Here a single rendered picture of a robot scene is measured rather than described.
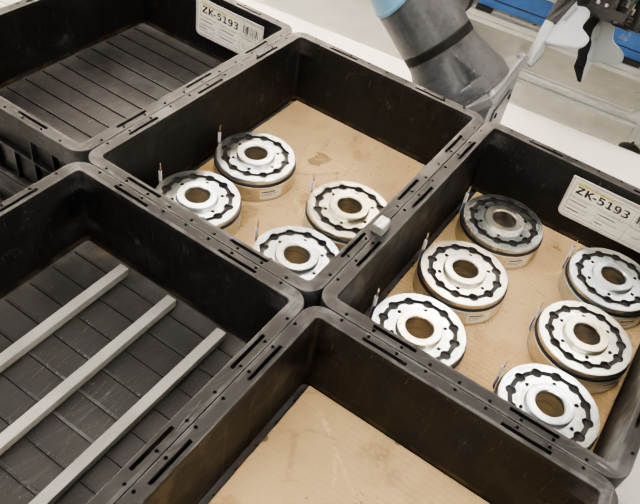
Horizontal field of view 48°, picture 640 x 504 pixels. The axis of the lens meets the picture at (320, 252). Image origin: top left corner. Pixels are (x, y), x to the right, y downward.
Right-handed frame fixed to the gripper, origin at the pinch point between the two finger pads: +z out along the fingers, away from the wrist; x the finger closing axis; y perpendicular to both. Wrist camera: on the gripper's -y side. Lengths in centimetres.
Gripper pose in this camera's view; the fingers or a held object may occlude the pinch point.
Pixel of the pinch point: (550, 73)
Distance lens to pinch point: 101.4
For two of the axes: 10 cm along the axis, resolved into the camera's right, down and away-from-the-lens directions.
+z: -3.6, 8.4, 3.9
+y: 6.4, 5.3, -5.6
